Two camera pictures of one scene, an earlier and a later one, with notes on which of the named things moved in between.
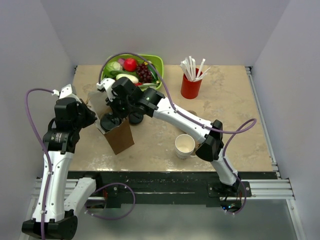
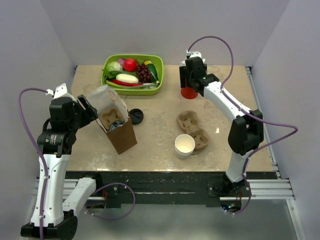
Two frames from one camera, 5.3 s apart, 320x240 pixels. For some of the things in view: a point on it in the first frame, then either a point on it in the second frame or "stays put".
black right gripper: (111, 102) -> (184, 74)
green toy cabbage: (113, 66) stays put
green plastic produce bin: (131, 66) stays put
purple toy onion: (121, 61) stays put
